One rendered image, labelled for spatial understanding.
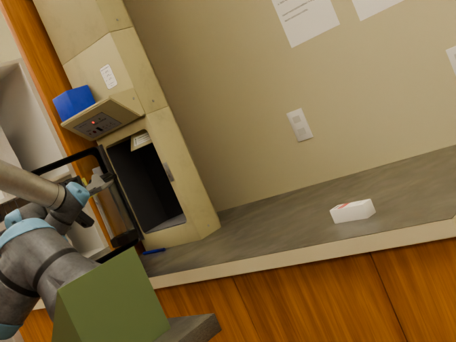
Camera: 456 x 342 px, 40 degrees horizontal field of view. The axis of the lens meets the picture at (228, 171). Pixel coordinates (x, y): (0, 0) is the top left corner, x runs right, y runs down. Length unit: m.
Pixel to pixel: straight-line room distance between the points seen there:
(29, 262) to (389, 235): 0.75
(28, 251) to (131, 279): 0.22
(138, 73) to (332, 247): 1.03
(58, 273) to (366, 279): 0.69
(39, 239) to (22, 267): 0.06
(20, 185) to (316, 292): 0.83
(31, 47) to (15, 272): 1.25
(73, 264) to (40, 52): 1.31
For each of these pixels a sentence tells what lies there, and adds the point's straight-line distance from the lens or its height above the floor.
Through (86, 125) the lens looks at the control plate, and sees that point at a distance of 2.26.
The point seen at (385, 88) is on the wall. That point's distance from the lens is 2.08.
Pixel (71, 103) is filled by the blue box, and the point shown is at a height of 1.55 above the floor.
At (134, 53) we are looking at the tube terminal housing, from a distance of 2.20.
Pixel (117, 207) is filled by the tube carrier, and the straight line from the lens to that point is 2.08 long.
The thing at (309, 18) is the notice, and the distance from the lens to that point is 2.17.
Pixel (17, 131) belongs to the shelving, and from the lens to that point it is 3.64.
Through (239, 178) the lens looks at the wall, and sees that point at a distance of 2.53.
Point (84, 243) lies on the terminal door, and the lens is 2.25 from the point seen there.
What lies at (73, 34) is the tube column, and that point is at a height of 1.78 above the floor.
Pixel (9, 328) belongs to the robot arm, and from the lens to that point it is 1.42.
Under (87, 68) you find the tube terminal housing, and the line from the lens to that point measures 2.30.
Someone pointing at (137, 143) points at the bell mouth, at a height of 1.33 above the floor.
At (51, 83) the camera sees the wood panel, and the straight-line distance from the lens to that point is 2.43.
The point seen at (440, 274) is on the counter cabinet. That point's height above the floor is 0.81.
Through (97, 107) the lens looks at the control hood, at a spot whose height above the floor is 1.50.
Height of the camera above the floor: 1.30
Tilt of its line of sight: 5 degrees down
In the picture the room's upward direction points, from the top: 24 degrees counter-clockwise
